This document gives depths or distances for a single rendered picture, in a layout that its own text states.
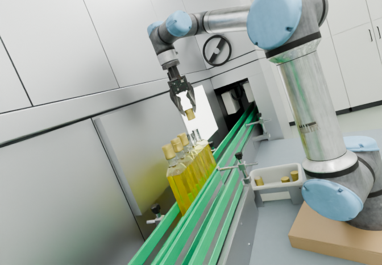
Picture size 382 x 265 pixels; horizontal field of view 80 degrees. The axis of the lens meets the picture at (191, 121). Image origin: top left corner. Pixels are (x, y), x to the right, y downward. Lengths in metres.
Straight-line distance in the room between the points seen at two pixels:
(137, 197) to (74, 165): 0.23
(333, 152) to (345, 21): 3.96
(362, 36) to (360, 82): 0.70
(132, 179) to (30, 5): 0.58
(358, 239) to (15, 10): 1.06
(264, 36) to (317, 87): 0.15
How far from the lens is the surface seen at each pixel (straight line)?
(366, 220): 0.79
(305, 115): 0.56
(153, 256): 0.72
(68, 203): 0.68
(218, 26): 0.82
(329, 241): 0.78
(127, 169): 0.77
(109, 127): 0.75
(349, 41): 4.47
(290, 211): 0.98
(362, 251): 0.76
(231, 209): 0.77
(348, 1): 4.51
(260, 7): 0.54
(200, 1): 1.79
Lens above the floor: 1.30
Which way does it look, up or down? 8 degrees down
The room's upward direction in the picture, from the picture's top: 21 degrees counter-clockwise
